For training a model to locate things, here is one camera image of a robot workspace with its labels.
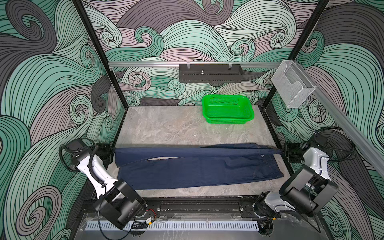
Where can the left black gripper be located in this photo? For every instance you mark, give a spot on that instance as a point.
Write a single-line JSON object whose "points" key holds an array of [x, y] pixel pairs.
{"points": [[108, 151]]}

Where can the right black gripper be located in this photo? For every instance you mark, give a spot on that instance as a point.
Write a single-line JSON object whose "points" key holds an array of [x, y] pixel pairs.
{"points": [[289, 147]]}

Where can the dark blue denim trousers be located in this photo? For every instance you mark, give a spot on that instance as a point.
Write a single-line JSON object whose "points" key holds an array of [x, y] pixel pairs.
{"points": [[176, 168]]}

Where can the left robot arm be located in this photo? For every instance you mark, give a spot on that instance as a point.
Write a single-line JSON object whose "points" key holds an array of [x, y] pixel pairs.
{"points": [[117, 202]]}

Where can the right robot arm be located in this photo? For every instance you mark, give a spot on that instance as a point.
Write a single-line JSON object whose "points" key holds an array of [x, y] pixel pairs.
{"points": [[310, 188]]}

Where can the green plastic basket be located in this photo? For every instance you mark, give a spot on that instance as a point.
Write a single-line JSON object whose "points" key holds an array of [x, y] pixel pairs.
{"points": [[227, 109]]}

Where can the clear plastic wall bin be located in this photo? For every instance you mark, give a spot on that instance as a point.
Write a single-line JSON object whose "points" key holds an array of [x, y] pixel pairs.
{"points": [[292, 83]]}

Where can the right aluminium rail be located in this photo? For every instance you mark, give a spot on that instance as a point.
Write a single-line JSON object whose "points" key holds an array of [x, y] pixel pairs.
{"points": [[333, 99]]}

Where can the black front mounting rail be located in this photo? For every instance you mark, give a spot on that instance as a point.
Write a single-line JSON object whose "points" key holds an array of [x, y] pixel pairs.
{"points": [[198, 205]]}

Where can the white slotted cable duct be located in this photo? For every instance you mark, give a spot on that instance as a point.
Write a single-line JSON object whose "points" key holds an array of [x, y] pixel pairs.
{"points": [[182, 226]]}

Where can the black perforated wall shelf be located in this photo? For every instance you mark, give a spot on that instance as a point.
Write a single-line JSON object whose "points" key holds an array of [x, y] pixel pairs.
{"points": [[213, 74]]}

